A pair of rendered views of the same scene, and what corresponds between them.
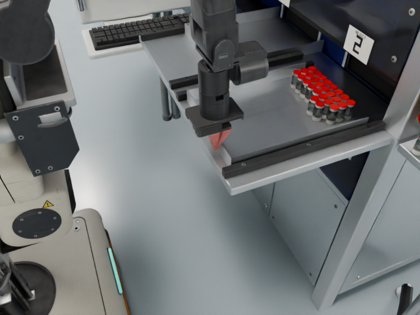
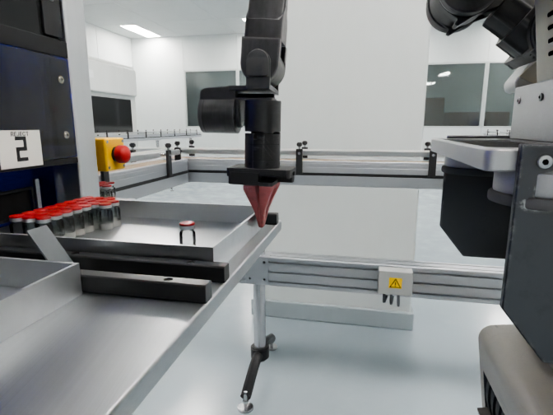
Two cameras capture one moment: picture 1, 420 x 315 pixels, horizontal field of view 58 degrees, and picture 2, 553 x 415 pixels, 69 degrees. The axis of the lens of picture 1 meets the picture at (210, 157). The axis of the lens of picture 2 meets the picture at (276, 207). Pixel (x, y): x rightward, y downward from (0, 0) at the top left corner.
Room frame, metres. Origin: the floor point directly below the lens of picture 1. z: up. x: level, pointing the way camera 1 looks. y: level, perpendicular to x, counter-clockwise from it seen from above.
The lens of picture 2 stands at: (1.12, 0.38, 1.06)
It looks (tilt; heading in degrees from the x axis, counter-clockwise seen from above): 11 degrees down; 215
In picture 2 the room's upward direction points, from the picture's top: straight up
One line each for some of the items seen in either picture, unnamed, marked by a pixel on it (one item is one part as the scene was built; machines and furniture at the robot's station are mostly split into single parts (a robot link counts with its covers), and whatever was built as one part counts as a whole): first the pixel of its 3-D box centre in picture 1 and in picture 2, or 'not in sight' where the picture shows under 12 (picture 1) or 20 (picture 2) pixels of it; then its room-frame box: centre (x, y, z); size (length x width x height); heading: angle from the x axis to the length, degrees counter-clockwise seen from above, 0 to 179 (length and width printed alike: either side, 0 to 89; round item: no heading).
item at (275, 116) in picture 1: (272, 109); (141, 227); (0.73, -0.15, 0.90); 0.34 x 0.26 x 0.04; 113
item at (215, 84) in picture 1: (216, 75); (258, 116); (0.60, -0.01, 1.07); 0.07 x 0.06 x 0.07; 115
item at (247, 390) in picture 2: not in sight; (260, 360); (-0.13, -0.57, 0.07); 0.50 x 0.08 x 0.14; 23
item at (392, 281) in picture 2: not in sight; (394, 281); (-0.28, -0.06, 0.50); 0.12 x 0.05 x 0.09; 113
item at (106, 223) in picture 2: (312, 105); (105, 216); (0.73, -0.24, 0.90); 0.02 x 0.02 x 0.05
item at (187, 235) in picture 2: not in sight; (188, 240); (0.75, -0.02, 0.90); 0.02 x 0.02 x 0.04
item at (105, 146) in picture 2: not in sight; (102, 153); (0.59, -0.46, 0.99); 0.08 x 0.07 x 0.07; 113
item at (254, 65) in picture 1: (233, 54); (238, 95); (0.61, -0.04, 1.10); 0.11 x 0.09 x 0.12; 115
